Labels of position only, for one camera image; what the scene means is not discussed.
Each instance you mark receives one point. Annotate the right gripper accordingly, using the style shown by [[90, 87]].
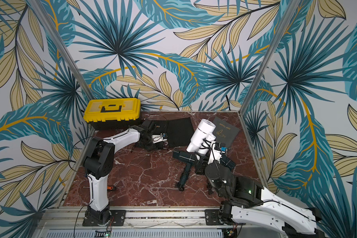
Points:
[[189, 157]]

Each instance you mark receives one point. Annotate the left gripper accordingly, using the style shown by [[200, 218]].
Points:
[[153, 147]]

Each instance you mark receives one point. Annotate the white hair dryer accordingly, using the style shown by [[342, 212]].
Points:
[[202, 138]]

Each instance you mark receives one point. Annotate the black hair dryer pouch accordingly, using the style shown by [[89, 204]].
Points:
[[161, 127]]

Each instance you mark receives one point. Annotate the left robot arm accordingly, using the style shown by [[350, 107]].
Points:
[[98, 164]]

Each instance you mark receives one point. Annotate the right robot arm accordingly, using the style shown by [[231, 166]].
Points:
[[249, 202]]

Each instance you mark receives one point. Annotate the grey hair dryer pouch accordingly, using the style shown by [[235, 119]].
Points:
[[225, 133]]

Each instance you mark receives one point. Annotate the yellow black toolbox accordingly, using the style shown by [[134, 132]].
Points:
[[112, 114]]

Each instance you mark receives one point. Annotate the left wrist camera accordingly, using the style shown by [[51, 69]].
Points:
[[159, 138]]

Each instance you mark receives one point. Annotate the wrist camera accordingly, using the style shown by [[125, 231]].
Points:
[[218, 150], [159, 138]]

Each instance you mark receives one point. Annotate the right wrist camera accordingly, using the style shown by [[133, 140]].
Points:
[[218, 150]]

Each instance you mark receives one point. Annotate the plain black drawstring pouch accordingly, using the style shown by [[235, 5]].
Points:
[[179, 132]]

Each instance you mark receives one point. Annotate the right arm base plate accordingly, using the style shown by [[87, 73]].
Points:
[[215, 217]]

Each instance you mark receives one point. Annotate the orange handled screwdriver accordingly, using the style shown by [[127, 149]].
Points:
[[109, 188]]

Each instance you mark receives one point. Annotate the aluminium front rail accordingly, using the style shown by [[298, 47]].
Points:
[[136, 217]]

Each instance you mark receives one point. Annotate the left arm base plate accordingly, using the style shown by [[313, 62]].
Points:
[[94, 218]]

